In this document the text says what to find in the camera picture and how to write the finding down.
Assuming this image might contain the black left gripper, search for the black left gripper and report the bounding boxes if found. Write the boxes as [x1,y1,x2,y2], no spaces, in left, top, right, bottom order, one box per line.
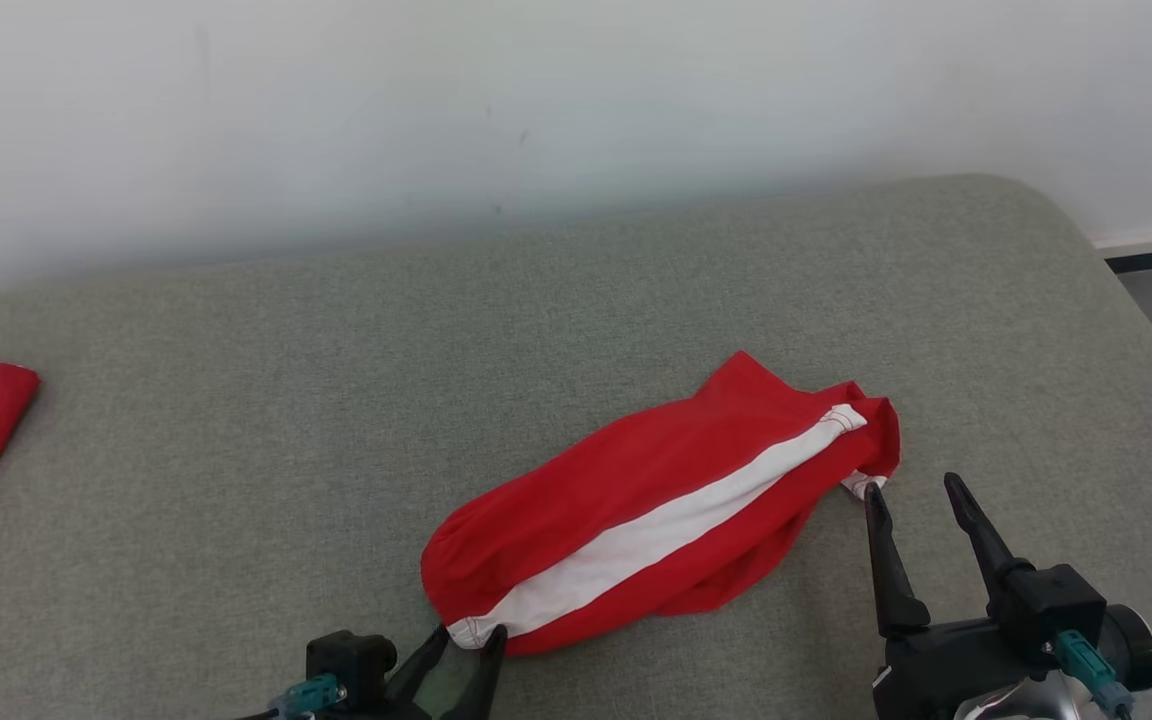
[336,625,509,720]

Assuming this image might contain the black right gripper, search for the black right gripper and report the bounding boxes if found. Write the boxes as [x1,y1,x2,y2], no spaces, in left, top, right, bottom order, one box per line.
[863,472,1057,720]

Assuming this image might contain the red shorts with white stripe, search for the red shorts with white stripe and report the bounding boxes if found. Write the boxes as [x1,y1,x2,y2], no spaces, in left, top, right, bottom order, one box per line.
[421,350,902,657]

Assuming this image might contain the grey fabric sofa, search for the grey fabric sofa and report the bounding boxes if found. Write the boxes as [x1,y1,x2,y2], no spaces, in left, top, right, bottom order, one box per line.
[0,174,1152,720]

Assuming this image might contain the black cable with teal plug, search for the black cable with teal plug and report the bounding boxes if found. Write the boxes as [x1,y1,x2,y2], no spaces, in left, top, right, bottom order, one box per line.
[1053,630,1137,720]
[236,674,343,720]

